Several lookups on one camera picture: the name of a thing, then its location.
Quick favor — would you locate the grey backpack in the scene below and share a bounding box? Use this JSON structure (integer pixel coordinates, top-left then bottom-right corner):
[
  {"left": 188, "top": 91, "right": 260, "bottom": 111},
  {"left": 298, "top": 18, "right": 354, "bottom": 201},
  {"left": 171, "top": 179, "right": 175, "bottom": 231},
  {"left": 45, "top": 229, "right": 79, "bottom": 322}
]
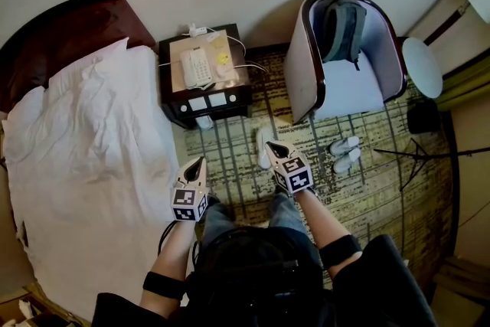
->
[{"left": 320, "top": 0, "right": 368, "bottom": 72}]

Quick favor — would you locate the black forearm band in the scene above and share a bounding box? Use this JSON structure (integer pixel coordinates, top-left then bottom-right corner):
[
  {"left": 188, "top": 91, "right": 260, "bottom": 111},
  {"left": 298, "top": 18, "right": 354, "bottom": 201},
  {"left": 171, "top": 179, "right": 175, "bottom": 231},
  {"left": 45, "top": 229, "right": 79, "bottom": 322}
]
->
[
  {"left": 142, "top": 271, "right": 188, "bottom": 299},
  {"left": 318, "top": 234, "right": 363, "bottom": 268}
]

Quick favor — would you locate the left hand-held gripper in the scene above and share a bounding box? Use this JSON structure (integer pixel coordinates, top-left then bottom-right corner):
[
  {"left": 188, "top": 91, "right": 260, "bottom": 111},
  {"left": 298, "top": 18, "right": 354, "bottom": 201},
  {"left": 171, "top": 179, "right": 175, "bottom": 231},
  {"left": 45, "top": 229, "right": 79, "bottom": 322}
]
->
[{"left": 169, "top": 156, "right": 211, "bottom": 223}]

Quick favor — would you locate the black chest pack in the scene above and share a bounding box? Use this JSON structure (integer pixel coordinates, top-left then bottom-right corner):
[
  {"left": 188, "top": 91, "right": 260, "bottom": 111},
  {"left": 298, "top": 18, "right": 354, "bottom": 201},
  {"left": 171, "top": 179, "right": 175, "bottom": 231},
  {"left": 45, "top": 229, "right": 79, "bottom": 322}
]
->
[{"left": 187, "top": 226, "right": 326, "bottom": 327}]

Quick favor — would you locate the armchair with blue seat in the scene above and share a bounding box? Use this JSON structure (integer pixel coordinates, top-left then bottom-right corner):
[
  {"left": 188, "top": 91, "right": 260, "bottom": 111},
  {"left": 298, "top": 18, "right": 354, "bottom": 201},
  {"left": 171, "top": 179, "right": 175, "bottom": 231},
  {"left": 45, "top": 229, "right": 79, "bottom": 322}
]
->
[{"left": 283, "top": 0, "right": 409, "bottom": 126}]

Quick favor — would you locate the window curtain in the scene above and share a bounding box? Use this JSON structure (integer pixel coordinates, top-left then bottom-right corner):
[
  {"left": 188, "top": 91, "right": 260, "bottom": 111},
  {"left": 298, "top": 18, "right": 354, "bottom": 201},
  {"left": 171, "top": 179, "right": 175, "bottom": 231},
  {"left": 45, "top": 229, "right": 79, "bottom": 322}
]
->
[{"left": 434, "top": 56, "right": 490, "bottom": 113}]

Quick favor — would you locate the black waste bin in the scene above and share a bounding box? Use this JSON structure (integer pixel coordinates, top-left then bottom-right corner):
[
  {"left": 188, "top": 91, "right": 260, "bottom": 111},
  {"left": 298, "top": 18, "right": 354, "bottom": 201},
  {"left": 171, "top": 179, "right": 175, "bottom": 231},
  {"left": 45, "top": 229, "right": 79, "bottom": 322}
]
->
[{"left": 405, "top": 100, "right": 442, "bottom": 136}]

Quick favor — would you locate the white power strip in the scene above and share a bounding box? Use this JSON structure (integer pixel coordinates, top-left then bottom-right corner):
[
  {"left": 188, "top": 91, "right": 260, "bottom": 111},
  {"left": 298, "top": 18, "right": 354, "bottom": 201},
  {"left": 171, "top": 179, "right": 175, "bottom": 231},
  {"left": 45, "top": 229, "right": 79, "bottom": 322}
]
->
[{"left": 187, "top": 21, "right": 208, "bottom": 38}]

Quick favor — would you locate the person's left forearm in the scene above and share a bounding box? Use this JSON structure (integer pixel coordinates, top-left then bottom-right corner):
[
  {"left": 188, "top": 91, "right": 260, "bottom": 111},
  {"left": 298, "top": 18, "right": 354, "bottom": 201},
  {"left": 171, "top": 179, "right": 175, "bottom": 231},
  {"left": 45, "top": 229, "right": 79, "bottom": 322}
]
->
[{"left": 139, "top": 219, "right": 199, "bottom": 319}]

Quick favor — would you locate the black tripod light stand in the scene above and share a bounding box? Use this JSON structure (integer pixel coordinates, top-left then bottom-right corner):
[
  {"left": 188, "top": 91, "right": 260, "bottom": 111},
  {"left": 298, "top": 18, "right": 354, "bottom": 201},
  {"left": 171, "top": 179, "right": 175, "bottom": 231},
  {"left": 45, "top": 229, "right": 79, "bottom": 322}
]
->
[{"left": 373, "top": 137, "right": 490, "bottom": 193}]

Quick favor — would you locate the white pillow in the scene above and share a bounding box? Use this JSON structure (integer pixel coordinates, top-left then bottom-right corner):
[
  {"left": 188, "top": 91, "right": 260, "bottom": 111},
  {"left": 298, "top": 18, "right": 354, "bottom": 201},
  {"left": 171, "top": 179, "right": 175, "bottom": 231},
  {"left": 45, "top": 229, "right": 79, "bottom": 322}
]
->
[
  {"left": 1, "top": 85, "right": 47, "bottom": 165},
  {"left": 47, "top": 36, "right": 156, "bottom": 96}
]

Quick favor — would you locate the round white side table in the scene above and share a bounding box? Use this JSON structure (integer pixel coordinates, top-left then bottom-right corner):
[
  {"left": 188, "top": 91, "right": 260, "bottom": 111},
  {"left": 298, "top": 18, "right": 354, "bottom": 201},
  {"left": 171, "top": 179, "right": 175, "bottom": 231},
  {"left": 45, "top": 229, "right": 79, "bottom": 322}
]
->
[{"left": 400, "top": 37, "right": 444, "bottom": 100}]

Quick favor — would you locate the white bed duvet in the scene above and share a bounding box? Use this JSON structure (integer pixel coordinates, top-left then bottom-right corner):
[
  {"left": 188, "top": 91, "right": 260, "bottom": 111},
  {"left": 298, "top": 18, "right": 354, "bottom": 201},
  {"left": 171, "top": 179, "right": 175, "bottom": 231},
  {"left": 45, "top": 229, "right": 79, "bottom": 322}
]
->
[{"left": 2, "top": 45, "right": 181, "bottom": 321}]

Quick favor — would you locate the dark wooden headboard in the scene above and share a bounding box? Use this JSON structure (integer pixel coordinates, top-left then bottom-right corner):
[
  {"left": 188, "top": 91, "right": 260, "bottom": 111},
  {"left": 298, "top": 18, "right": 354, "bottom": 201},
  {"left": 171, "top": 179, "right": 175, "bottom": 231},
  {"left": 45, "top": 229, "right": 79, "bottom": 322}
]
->
[{"left": 0, "top": 0, "right": 157, "bottom": 114}]

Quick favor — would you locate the open cardboard box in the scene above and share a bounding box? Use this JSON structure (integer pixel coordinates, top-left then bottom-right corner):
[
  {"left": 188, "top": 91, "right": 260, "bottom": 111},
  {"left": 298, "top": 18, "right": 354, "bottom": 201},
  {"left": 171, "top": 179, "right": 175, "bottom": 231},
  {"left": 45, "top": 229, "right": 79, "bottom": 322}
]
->
[{"left": 0, "top": 290, "right": 91, "bottom": 327}]

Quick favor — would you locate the white packing paper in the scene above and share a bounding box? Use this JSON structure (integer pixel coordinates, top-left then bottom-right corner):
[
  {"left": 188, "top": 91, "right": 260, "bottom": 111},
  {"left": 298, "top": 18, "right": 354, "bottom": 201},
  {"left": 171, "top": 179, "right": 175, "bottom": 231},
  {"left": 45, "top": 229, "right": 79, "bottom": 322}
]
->
[{"left": 15, "top": 298, "right": 38, "bottom": 327}]

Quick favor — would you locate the person's right forearm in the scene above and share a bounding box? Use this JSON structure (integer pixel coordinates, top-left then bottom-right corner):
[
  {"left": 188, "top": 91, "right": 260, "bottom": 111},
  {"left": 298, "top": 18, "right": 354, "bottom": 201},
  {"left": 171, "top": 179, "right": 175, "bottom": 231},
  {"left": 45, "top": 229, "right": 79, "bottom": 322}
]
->
[{"left": 293, "top": 189, "right": 364, "bottom": 280}]

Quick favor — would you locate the white charging cable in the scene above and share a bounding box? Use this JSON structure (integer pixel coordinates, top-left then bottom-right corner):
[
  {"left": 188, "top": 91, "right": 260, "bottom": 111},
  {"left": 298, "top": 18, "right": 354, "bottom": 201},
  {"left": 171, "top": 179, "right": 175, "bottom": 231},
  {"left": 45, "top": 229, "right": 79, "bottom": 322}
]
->
[
  {"left": 233, "top": 62, "right": 271, "bottom": 74},
  {"left": 206, "top": 26, "right": 248, "bottom": 58}
]

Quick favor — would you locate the person's black top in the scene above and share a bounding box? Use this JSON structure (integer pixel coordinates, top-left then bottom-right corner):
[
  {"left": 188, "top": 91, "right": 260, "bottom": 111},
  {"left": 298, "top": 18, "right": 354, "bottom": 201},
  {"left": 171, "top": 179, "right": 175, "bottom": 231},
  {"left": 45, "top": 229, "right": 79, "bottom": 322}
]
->
[{"left": 91, "top": 233, "right": 437, "bottom": 327}]

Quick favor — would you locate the white corded telephone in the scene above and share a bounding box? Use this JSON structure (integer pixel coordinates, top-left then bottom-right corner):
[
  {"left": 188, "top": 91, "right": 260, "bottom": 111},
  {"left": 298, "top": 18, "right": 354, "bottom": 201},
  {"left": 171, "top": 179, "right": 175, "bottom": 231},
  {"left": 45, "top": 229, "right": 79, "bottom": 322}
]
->
[{"left": 178, "top": 47, "right": 214, "bottom": 90}]

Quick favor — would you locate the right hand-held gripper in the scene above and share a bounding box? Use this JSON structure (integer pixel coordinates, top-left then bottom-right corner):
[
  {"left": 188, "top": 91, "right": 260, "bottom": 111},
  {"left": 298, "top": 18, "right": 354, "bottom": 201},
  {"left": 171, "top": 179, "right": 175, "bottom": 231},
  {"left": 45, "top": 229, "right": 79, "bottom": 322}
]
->
[{"left": 264, "top": 140, "right": 312, "bottom": 196}]

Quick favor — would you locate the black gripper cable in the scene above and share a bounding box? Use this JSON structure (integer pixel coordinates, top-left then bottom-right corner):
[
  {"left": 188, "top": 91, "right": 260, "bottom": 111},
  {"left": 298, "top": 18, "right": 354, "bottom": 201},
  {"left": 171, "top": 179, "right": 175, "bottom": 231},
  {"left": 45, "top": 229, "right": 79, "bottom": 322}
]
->
[{"left": 158, "top": 220, "right": 178, "bottom": 257}]

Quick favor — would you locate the dark wooden nightstand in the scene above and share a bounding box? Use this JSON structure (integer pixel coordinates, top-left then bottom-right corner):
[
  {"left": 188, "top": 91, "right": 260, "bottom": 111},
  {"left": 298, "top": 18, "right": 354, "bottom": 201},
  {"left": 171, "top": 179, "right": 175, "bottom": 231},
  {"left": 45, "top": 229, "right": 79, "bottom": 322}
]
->
[{"left": 157, "top": 23, "right": 253, "bottom": 130}]

